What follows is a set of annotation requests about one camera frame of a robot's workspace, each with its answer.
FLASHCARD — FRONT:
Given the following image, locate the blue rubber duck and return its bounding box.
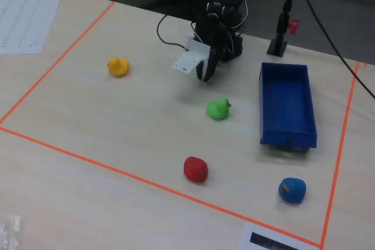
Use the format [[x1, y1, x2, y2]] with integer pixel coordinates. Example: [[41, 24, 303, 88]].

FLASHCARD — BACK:
[[278, 177, 307, 204]]

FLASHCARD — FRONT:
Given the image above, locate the black cable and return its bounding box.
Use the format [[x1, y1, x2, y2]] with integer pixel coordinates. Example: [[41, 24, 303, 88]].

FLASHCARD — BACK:
[[297, 0, 375, 100]]

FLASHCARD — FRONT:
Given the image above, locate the red rubber duck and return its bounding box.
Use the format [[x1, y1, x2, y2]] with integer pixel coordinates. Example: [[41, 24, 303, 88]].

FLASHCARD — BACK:
[[183, 156, 209, 183]]

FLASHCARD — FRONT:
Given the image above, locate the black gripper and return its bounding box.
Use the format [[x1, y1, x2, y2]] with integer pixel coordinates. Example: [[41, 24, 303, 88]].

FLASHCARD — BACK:
[[195, 12, 234, 83]]

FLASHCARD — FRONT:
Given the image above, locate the orange tape outline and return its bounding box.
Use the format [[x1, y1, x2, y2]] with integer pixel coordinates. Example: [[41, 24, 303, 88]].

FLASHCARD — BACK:
[[0, 1, 369, 249]]

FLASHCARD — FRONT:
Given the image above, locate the yellow rubber duck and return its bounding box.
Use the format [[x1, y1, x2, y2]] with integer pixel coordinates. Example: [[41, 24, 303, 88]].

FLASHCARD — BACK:
[[106, 57, 130, 78]]

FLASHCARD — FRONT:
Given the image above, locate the clear plastic bag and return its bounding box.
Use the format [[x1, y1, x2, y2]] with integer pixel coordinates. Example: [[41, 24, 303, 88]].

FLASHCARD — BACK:
[[0, 214, 23, 250]]

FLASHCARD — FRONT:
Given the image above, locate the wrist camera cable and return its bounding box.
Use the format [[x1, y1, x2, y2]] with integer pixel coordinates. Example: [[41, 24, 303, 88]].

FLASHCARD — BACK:
[[156, 14, 194, 50]]

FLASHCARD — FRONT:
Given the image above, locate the white paper with black bar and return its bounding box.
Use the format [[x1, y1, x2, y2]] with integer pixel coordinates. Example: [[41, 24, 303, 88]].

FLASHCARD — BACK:
[[238, 222, 322, 250]]

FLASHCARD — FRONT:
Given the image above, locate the blue plastic box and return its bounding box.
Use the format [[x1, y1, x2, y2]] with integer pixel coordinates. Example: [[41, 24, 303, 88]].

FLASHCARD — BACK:
[[258, 61, 318, 150]]

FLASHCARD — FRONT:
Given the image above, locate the green rubber duck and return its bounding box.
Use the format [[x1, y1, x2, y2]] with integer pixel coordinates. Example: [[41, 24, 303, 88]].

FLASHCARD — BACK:
[[206, 97, 233, 121]]

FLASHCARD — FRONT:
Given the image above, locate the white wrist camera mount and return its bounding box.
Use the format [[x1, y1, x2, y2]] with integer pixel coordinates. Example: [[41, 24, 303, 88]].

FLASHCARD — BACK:
[[172, 36, 212, 74]]

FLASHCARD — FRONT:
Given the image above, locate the black camera stand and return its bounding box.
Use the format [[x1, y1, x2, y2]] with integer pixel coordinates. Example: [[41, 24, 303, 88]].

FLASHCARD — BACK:
[[266, 0, 302, 57]]

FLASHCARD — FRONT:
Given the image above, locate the red clamp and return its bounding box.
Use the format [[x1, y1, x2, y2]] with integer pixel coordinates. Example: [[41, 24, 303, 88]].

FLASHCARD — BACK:
[[288, 18, 300, 35]]

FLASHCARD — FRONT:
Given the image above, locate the printed paper sheet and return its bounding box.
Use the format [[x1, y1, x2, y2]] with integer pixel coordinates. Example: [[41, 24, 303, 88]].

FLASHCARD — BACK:
[[0, 0, 65, 55]]

